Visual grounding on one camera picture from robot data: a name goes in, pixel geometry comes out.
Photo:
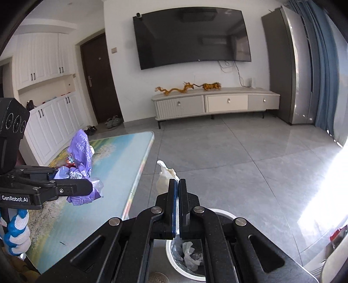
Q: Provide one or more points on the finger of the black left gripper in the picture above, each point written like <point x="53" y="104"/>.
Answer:
<point x="73" y="187"/>

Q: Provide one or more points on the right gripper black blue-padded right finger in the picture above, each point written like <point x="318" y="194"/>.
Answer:
<point x="234" y="250"/>

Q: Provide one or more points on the white upper wall cabinet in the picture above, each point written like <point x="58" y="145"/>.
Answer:
<point x="40" y="57"/>

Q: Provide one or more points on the golden tiger figurine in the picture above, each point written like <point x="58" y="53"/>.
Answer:
<point x="213" y="86"/>

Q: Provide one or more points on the white tissue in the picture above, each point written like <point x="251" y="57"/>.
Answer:
<point x="165" y="176"/>

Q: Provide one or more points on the black shoes on floor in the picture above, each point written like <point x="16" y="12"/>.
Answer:
<point x="90" y="130"/>

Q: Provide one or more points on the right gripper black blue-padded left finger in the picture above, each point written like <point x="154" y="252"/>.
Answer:
<point x="119" y="251"/>

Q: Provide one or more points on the dark brown entrance door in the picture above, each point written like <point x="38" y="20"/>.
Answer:
<point x="99" y="79"/>

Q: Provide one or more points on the cream low tv cabinet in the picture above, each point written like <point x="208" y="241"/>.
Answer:
<point x="209" y="103"/>

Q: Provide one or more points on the black bag on shelf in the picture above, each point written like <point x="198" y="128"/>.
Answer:
<point x="30" y="105"/>

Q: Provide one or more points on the white router on cabinet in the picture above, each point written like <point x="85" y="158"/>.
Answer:
<point x="252" y="83"/>

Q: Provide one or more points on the grey slippers at door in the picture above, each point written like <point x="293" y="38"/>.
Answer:
<point x="113" y="122"/>

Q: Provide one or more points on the purple snack wrapper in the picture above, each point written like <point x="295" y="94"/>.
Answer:
<point x="79" y="166"/>

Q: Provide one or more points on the large black wall television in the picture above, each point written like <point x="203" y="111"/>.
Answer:
<point x="191" y="34"/>

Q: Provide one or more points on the white lower shoe cabinet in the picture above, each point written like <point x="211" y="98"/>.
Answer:
<point x="51" y="127"/>

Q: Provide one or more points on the white round trash bin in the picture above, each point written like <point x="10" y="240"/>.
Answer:
<point x="186" y="257"/>

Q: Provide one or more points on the blue curtain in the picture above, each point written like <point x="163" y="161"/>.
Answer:
<point x="324" y="62"/>

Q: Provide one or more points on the landscape print table mat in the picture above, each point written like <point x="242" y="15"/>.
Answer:
<point x="60" y="226"/>

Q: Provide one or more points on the golden dragon figurine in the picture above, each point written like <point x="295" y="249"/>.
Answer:
<point x="184" y="89"/>

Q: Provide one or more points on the grey tall refrigerator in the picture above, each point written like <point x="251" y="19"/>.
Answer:
<point x="291" y="66"/>

